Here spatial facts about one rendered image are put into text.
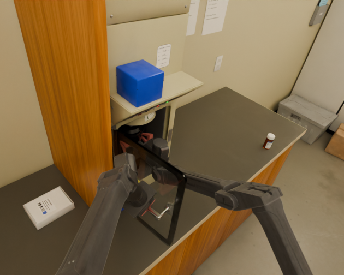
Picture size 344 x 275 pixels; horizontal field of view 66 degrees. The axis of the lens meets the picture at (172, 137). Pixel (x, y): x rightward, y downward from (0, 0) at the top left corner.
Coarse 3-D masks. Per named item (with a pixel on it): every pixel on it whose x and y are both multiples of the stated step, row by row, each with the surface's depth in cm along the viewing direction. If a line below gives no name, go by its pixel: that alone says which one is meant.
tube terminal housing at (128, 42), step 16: (176, 16) 83; (112, 32) 70; (128, 32) 74; (144, 32) 77; (160, 32) 82; (176, 32) 87; (112, 48) 73; (128, 48) 76; (144, 48) 81; (176, 48) 91; (112, 64) 76; (176, 64) 95; (112, 80) 79; (144, 112) 97
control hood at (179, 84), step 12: (180, 72) 98; (168, 84) 89; (180, 84) 90; (192, 84) 91; (120, 96) 80; (168, 96) 83; (180, 96) 95; (120, 108) 78; (132, 108) 76; (144, 108) 77; (120, 120) 81
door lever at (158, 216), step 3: (150, 207) 87; (165, 207) 88; (168, 207) 87; (147, 210) 87; (150, 210) 86; (153, 210) 86; (165, 210) 87; (168, 210) 87; (150, 213) 86; (153, 213) 85; (156, 213) 85; (159, 213) 86; (162, 213) 86; (153, 216) 86; (156, 216) 85; (159, 216) 84; (156, 219) 85; (159, 219) 85
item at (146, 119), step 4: (152, 112) 105; (144, 116) 102; (148, 116) 103; (152, 116) 105; (136, 120) 101; (140, 120) 101; (144, 120) 102; (148, 120) 103; (128, 124) 101; (132, 124) 101; (136, 124) 101; (140, 124) 102
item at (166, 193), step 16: (128, 144) 86; (144, 160) 84; (160, 160) 78; (144, 176) 88; (160, 176) 82; (176, 176) 77; (160, 192) 86; (176, 192) 80; (160, 208) 91; (176, 208) 84; (144, 224) 105; (160, 224) 96; (176, 224) 89
